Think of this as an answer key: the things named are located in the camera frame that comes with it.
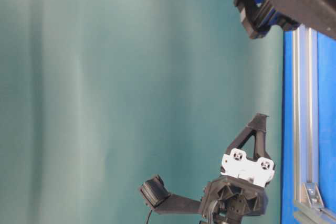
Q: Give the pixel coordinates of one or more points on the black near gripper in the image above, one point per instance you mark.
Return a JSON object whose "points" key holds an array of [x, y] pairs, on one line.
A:
{"points": [[257, 16]]}

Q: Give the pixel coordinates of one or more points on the black white far gripper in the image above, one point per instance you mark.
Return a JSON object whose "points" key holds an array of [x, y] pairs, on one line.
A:
{"points": [[236, 192]]}

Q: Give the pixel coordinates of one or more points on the silver aluminium extrusion frame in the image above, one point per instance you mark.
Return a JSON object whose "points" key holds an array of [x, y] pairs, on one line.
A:
{"points": [[306, 124]]}

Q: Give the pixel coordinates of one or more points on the silver corner bracket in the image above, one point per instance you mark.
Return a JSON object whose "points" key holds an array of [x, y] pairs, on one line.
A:
{"points": [[314, 198]]}

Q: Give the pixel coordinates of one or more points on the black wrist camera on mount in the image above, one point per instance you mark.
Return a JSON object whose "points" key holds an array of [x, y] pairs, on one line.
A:
{"points": [[162, 201]]}

